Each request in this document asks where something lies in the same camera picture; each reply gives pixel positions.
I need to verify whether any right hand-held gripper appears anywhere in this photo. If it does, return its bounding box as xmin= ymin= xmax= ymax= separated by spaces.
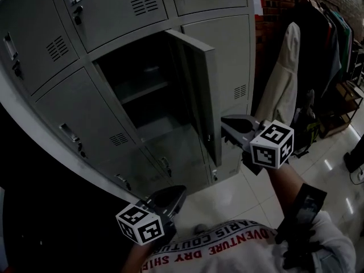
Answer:
xmin=221 ymin=114 xmax=295 ymax=176

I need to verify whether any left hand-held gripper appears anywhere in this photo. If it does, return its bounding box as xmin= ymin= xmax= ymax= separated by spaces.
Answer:
xmin=115 ymin=185 xmax=188 ymax=247

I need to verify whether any grey metal locker door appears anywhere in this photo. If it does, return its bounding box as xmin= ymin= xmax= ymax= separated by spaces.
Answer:
xmin=164 ymin=28 xmax=224 ymax=168

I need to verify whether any person's right forearm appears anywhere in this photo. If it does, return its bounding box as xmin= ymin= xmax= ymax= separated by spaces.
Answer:
xmin=266 ymin=163 xmax=307 ymax=230

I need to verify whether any person's left forearm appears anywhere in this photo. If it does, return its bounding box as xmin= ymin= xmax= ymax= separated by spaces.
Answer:
xmin=124 ymin=238 xmax=160 ymax=273

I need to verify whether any grey locker inner shelf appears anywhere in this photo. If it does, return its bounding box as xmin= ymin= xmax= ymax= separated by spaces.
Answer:
xmin=113 ymin=80 xmax=169 ymax=105

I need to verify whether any grey metal locker cabinet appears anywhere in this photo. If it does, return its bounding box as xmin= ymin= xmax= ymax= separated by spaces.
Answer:
xmin=0 ymin=0 xmax=258 ymax=202

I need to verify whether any beige hanging jacket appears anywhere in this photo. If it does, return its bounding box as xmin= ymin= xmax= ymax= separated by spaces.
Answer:
xmin=255 ymin=21 xmax=302 ymax=127

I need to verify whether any yellow-green black bag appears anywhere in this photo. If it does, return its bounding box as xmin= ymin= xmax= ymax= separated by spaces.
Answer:
xmin=292 ymin=108 xmax=322 ymax=158

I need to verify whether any white printed shirt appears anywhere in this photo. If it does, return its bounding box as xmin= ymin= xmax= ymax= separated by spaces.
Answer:
xmin=138 ymin=218 xmax=357 ymax=273

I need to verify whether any wooden shelf unit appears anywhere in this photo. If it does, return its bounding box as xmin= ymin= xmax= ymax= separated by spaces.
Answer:
xmin=317 ymin=79 xmax=364 ymax=139

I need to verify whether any row of hanging clothes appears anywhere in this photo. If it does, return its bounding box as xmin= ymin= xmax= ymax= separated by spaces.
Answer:
xmin=294 ymin=0 xmax=355 ymax=97

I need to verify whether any black arm strap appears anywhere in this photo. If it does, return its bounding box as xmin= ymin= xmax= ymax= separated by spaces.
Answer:
xmin=274 ymin=183 xmax=328 ymax=270

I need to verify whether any black floor cable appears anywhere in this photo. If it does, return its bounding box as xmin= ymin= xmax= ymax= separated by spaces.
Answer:
xmin=349 ymin=167 xmax=364 ymax=185

